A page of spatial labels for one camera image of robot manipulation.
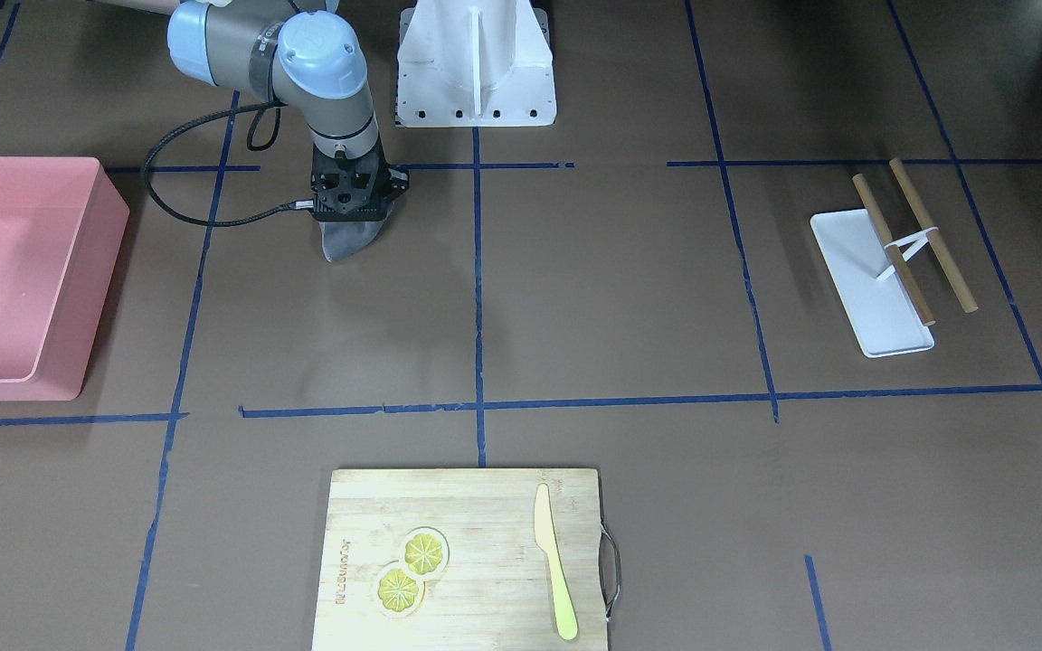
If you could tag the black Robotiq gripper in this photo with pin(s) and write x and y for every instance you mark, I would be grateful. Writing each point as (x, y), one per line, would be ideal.
(397, 186)

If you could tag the grey wiping cloth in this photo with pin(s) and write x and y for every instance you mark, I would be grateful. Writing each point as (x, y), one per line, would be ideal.
(344, 238)

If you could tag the robot arm with Robotiq gripper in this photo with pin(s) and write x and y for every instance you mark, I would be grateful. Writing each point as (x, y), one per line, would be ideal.
(300, 53)

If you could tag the white towel rack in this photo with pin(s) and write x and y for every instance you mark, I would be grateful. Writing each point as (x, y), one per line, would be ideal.
(870, 270)

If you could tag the pink plastic bin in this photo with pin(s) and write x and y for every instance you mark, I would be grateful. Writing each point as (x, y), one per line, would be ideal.
(61, 225)

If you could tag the upper lemon slice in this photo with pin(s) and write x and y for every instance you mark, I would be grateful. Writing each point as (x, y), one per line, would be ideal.
(425, 553)

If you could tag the lemon slice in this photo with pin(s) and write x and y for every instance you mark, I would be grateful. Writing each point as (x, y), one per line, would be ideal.
(397, 593)
(425, 553)

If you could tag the yellow plastic knife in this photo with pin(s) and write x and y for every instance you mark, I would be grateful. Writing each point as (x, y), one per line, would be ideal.
(564, 612)

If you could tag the lower lemon slice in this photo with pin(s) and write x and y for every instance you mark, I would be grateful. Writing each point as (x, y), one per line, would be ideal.
(397, 593)

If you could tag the wooden cutting board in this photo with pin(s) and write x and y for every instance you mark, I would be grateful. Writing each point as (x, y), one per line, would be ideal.
(494, 593)

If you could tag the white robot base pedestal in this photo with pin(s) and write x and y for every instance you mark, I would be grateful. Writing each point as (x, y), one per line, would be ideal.
(476, 63)

